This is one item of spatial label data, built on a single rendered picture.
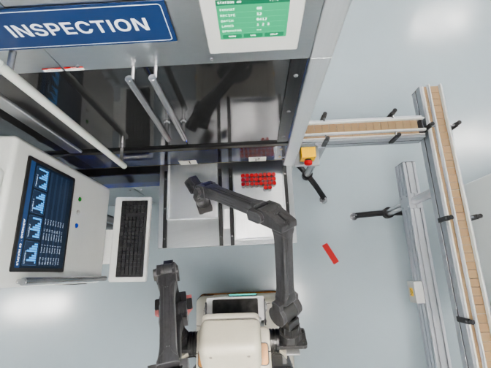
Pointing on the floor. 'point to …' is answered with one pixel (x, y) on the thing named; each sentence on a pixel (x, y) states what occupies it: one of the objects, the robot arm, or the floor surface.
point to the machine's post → (316, 71)
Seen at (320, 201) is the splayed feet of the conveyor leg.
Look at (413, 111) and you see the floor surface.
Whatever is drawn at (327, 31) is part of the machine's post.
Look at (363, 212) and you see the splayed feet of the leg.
